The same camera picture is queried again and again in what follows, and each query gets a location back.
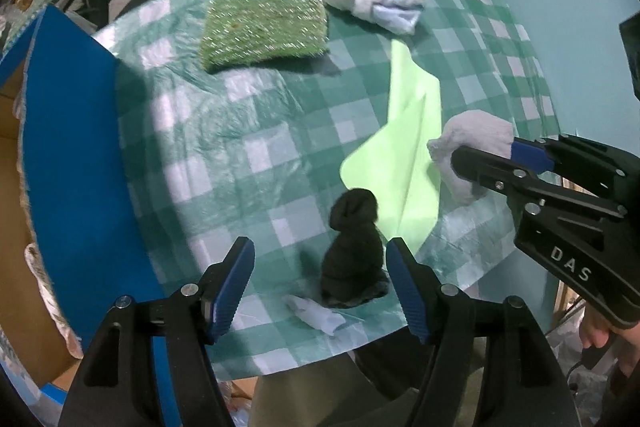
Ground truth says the small white crumpled tissue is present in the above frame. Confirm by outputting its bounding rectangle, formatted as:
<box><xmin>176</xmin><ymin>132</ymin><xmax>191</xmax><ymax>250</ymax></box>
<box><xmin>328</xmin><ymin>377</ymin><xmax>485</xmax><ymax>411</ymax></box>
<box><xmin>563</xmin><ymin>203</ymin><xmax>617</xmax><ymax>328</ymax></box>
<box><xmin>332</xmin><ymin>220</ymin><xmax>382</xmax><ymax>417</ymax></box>
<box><xmin>283</xmin><ymin>295</ymin><xmax>346</xmax><ymax>336</ymax></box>

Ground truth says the person's right hand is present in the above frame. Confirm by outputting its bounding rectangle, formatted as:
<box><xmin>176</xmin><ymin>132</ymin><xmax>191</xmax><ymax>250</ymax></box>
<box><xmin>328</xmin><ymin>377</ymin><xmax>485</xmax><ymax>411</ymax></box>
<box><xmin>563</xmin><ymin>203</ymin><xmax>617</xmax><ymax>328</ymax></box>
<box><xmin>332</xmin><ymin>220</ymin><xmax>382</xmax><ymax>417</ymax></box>
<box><xmin>579</xmin><ymin>305</ymin><xmax>640</xmax><ymax>377</ymax></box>

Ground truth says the green checkered tablecloth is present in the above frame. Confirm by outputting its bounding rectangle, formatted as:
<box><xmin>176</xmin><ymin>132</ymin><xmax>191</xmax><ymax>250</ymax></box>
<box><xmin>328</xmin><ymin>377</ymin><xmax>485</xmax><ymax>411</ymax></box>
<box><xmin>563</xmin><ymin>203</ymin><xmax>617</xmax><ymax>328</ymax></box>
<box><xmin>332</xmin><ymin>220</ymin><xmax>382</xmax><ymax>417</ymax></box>
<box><xmin>96</xmin><ymin>0</ymin><xmax>560</xmax><ymax>379</ymax></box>

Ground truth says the green sparkly knitted cloth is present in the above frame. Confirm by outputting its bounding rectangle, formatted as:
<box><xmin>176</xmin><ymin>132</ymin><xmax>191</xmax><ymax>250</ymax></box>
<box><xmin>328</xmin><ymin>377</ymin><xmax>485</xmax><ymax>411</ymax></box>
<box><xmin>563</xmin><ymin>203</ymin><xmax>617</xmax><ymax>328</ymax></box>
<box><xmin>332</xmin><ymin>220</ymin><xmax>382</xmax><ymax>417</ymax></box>
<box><xmin>198</xmin><ymin>0</ymin><xmax>328</xmax><ymax>72</ymax></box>

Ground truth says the grey sock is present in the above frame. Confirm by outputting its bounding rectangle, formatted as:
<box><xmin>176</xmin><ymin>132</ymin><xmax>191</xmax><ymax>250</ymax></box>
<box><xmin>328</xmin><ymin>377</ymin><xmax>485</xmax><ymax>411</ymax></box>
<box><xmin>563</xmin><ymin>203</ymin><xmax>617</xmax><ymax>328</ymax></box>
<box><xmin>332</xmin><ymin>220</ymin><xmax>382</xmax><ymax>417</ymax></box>
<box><xmin>425</xmin><ymin>108</ymin><xmax>516</xmax><ymax>207</ymax></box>

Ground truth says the white patterned sock in box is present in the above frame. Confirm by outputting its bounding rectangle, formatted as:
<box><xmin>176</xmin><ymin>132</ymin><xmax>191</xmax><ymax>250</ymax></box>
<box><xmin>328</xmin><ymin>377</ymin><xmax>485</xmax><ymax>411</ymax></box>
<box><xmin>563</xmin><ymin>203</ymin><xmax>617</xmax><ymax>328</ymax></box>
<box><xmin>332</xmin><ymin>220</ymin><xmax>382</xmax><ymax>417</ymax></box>
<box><xmin>24</xmin><ymin>243</ymin><xmax>84</xmax><ymax>360</ymax></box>

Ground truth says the black sock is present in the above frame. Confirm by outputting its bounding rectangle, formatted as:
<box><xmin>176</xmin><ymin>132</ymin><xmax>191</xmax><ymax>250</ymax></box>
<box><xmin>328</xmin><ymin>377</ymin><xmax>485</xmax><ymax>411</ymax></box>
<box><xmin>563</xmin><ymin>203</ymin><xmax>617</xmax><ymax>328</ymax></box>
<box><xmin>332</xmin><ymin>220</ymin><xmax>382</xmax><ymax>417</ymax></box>
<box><xmin>320</xmin><ymin>188</ymin><xmax>388</xmax><ymax>309</ymax></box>

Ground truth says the blue cardboard box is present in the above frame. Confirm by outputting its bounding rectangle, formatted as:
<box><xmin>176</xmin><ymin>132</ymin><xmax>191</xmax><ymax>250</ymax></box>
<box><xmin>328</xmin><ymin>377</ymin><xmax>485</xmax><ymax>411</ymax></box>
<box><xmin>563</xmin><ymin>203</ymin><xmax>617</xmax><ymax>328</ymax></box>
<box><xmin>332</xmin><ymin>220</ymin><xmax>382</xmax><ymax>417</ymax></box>
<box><xmin>0</xmin><ymin>3</ymin><xmax>181</xmax><ymax>427</ymax></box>

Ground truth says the light green cloth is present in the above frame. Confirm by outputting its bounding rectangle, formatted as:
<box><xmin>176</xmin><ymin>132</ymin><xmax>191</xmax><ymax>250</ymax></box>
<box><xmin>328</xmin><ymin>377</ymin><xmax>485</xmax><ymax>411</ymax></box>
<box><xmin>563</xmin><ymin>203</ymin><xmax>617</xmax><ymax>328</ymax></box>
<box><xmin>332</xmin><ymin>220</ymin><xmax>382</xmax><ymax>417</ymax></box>
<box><xmin>340</xmin><ymin>40</ymin><xmax>442</xmax><ymax>254</ymax></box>

